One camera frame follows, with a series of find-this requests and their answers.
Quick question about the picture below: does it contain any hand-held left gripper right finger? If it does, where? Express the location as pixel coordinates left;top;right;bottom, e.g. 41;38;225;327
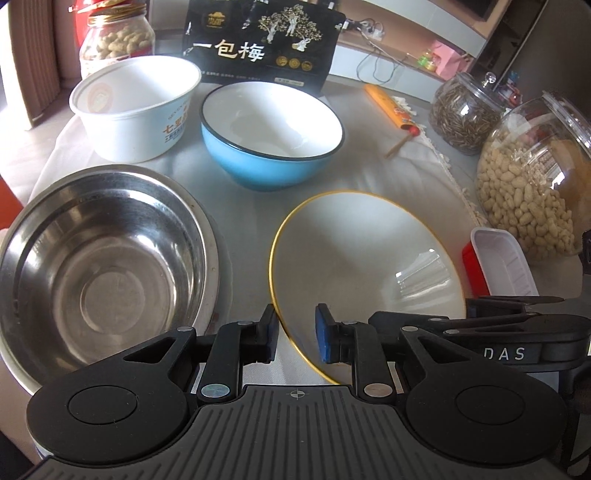
314;304;467;402

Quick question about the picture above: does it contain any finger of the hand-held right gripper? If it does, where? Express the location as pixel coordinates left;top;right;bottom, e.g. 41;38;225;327
465;296;566;320
368;311;542;343

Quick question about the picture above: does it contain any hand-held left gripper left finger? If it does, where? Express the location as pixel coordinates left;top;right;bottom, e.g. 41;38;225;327
122;304;281;402

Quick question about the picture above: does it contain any white gold-rimmed plate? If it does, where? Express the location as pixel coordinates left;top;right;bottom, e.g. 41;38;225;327
269;190;466;385

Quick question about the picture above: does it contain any blue ceramic bowl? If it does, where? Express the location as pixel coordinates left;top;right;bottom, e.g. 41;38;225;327
199;82;346;192

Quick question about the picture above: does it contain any white paper bowl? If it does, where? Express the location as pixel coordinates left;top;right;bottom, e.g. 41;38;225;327
69;55;203;163

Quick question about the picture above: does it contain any red and white plastic tray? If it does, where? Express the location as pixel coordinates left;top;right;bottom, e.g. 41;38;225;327
462;227;540;298

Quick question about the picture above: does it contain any stainless steel plate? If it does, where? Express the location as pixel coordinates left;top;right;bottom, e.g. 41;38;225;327
0;165;232;397

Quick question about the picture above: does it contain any large glass jar of peanuts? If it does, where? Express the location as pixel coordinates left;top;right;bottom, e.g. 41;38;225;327
475;91;591;261

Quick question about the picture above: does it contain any white tablecloth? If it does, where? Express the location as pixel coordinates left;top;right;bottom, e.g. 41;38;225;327
28;76;490;386

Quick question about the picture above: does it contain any glass jar of sunflower seeds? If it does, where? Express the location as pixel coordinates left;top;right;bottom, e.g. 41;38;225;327
428;71;513;156

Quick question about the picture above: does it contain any orange tube packet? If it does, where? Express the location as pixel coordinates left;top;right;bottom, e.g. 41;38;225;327
364;84;423;158

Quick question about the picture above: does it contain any colourful toy pile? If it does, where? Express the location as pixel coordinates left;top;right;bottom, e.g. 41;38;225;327
503;71;523;101

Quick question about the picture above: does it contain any pink box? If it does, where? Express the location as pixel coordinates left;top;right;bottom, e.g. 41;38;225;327
431;39;474;77

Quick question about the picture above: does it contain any black snack bag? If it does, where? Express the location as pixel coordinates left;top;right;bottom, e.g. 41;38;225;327
181;0;347;97

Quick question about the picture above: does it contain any wooden and white TV cabinet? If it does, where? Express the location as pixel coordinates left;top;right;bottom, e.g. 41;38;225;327
332;0;490;95

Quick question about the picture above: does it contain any white power strip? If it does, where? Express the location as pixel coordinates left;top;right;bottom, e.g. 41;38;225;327
353;19;385;41

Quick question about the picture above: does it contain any gold-lidded peanut jar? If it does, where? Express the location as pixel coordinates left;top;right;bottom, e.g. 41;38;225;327
79;0;155;79

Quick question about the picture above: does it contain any ribbed white mattress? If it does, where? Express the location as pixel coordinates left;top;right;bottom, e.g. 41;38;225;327
0;0;62;129

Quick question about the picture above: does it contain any black cable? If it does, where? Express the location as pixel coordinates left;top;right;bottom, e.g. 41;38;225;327
355;44;419;85

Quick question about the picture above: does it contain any red pedestal bin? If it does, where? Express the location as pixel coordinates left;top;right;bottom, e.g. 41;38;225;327
74;0;148;16

